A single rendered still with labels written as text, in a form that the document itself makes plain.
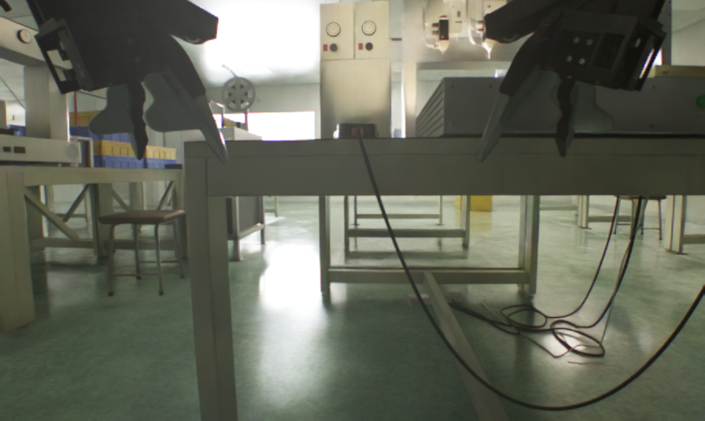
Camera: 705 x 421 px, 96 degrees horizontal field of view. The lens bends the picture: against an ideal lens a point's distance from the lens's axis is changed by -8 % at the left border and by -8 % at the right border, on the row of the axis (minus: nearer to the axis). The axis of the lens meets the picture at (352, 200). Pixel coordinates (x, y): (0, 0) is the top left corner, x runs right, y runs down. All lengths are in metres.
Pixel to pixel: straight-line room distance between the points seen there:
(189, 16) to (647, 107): 0.70
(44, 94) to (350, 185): 2.03
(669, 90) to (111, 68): 0.79
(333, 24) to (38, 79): 1.71
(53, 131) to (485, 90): 2.14
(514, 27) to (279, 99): 8.18
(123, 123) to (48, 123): 1.91
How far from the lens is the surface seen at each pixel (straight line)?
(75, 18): 0.35
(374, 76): 1.12
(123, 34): 0.37
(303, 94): 8.41
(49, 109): 2.36
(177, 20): 0.41
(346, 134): 0.57
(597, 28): 0.36
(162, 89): 0.36
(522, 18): 0.42
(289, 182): 0.57
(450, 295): 1.98
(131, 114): 0.45
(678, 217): 3.97
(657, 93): 0.78
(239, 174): 0.60
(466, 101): 0.63
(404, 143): 0.56
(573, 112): 0.45
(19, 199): 2.11
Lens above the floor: 0.69
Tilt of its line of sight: 4 degrees down
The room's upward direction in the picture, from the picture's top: straight up
